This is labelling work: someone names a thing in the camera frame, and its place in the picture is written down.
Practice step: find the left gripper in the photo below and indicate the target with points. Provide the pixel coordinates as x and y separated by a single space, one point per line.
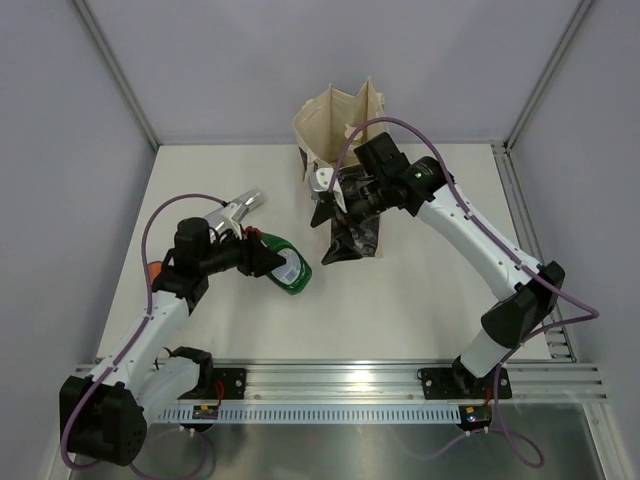
255 259

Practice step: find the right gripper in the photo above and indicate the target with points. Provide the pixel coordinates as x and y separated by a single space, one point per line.
340 251

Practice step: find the green bottle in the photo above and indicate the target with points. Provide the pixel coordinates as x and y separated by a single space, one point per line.
293 276

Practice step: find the cream canvas tote bag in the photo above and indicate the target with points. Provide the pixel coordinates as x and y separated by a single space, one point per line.
319 130

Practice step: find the small orange bottle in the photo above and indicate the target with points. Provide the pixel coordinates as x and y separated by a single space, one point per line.
154 268

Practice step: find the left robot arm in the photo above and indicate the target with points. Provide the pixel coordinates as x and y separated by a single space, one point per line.
106 414

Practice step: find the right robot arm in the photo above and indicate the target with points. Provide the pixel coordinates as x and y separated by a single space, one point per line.
526 290

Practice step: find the beige pump bottle in bag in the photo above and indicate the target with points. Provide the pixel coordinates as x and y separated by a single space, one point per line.
353 132

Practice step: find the silver squeeze tube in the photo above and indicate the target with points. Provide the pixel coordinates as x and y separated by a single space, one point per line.
251 199

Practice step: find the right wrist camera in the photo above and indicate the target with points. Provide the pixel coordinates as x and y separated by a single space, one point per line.
320 181

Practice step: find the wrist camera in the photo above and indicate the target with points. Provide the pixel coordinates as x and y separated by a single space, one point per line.
229 218
320 181

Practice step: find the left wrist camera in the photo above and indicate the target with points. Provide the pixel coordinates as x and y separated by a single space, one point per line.
229 218

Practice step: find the aluminium mounting rail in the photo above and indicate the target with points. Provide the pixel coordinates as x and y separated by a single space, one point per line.
399 382

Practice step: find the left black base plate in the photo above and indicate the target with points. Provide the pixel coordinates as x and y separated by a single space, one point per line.
230 382

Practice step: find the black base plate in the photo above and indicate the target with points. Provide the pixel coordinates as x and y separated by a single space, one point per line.
230 382
449 383

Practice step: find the white slotted cable duct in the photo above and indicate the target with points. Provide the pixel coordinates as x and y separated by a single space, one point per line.
327 414

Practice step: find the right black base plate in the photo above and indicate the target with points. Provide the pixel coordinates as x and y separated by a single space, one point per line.
449 383

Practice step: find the aluminium frame post left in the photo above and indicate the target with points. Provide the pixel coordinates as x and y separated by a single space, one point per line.
99 39

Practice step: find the aluminium frame post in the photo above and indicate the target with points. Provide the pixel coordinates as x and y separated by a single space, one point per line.
559 52
99 39

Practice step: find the aluminium frame post right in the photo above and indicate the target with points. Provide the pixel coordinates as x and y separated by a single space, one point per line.
559 52

